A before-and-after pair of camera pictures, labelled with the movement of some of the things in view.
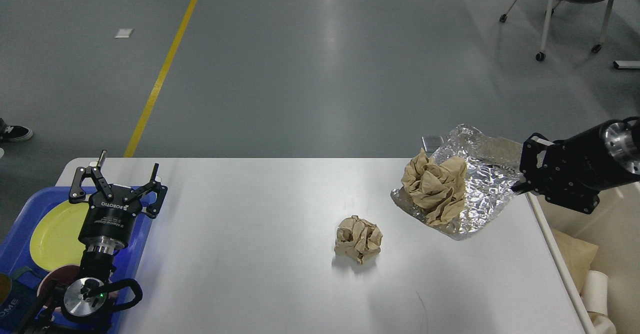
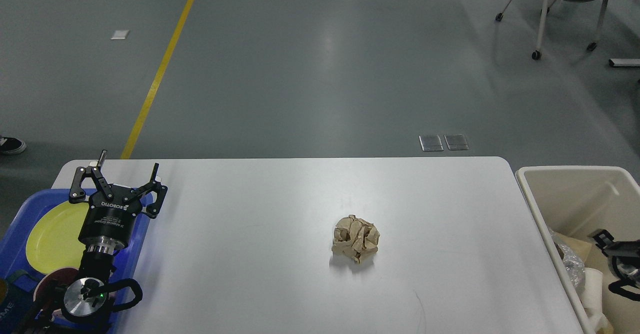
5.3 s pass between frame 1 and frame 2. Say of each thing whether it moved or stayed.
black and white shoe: moved
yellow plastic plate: stayed
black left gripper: stayed
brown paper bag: stayed
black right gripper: moved
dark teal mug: stayed
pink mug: stayed
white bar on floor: stayed
